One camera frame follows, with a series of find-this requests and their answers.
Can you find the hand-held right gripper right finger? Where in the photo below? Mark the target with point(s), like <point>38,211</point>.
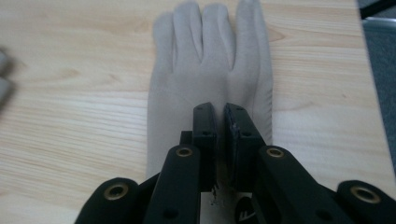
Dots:
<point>243,137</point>

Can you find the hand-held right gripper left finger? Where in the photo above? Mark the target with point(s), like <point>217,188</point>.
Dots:
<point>204,137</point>

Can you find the beige fabric glove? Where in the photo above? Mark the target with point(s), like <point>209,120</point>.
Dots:
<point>202,62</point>

